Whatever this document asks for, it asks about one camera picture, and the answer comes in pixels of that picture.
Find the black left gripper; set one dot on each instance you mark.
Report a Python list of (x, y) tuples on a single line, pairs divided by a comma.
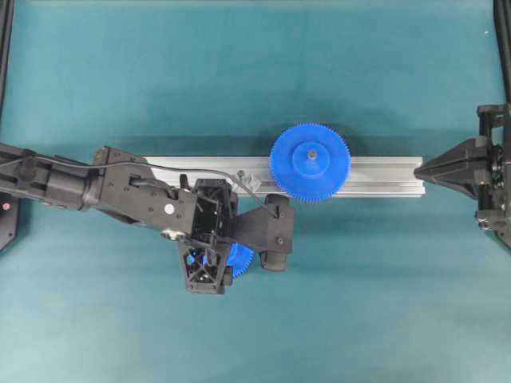
[(216, 204)]

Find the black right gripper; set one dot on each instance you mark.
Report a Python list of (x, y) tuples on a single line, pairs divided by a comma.
[(493, 146)]

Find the small blue gear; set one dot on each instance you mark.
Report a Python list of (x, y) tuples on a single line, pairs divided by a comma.
[(239, 259)]

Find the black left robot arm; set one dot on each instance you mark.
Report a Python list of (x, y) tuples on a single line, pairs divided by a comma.
[(125, 187)]

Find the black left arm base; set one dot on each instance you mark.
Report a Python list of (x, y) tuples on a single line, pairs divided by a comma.
[(9, 214)]

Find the large blue gear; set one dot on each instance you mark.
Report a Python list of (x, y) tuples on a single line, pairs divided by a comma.
[(310, 180)]

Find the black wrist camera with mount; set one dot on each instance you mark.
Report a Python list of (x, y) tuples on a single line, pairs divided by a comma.
[(267, 230)]

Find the aluminium extrusion rail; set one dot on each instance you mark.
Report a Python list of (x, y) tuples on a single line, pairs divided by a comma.
[(370, 176)]

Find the white plastic shaft bracket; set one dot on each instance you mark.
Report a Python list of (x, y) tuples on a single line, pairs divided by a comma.
[(249, 181)]

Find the black right frame post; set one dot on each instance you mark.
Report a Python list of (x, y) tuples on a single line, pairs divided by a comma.
[(501, 16)]

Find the black frame post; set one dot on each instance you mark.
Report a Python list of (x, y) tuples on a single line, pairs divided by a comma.
[(501, 16), (7, 17)]

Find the black left frame post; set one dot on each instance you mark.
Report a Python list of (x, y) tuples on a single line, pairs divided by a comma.
[(7, 17)]

